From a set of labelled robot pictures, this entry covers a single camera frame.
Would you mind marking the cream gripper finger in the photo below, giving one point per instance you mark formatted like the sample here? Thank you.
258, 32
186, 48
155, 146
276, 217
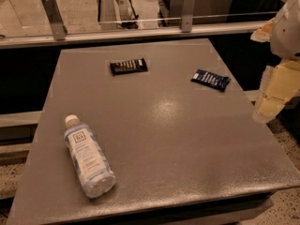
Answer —
278, 86
263, 33

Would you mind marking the blue rxbar blueberry wrapper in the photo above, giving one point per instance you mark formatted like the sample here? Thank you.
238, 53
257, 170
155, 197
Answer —
211, 80

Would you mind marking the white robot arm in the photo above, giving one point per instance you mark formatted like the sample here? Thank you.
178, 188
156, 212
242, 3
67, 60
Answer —
285, 33

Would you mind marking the black rxbar chocolate wrapper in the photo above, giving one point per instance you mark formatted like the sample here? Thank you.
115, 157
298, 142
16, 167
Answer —
129, 66

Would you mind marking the blue plastic water bottle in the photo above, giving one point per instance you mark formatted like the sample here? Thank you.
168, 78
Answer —
93, 169

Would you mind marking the right metal rail bracket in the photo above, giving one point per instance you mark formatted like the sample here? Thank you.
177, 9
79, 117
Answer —
187, 15

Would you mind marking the metal rail bracket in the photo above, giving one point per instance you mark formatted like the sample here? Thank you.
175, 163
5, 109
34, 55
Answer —
59, 31
187, 15

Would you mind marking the horizontal metal rail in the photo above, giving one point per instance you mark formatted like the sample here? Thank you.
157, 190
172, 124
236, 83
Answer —
201, 30

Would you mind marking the left metal rail bracket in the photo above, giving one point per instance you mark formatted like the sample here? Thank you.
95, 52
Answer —
59, 31

